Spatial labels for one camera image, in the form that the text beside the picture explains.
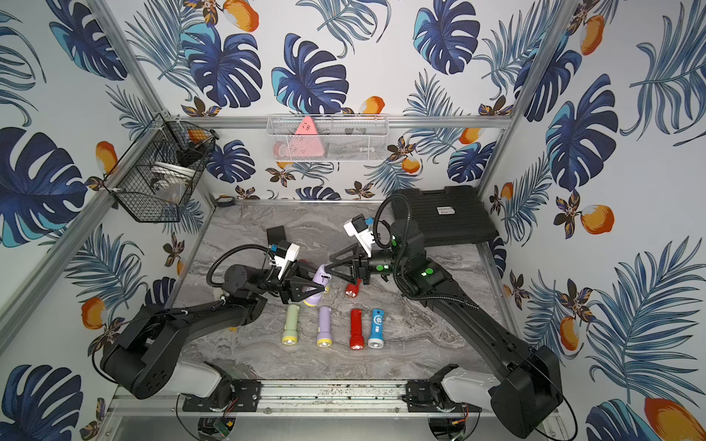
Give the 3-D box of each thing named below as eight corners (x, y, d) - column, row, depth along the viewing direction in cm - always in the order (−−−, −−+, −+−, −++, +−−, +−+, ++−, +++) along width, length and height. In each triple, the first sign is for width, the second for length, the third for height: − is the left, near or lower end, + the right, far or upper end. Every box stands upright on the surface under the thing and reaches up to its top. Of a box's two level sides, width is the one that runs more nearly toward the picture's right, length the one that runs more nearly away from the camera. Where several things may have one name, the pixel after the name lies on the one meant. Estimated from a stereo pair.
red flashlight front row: (349, 349, 84) (349, 347, 82) (350, 312, 92) (350, 309, 90) (363, 349, 84) (363, 347, 82) (362, 312, 92) (363, 309, 90)
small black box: (270, 249, 108) (267, 243, 105) (268, 234, 112) (266, 228, 109) (287, 245, 109) (285, 239, 106) (284, 231, 113) (282, 225, 111)
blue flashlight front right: (367, 347, 84) (367, 344, 82) (371, 311, 92) (371, 307, 90) (383, 350, 84) (384, 347, 82) (386, 313, 91) (386, 309, 89)
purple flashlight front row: (317, 346, 84) (316, 343, 82) (320, 310, 92) (319, 306, 90) (332, 346, 85) (331, 343, 82) (333, 310, 92) (333, 306, 90)
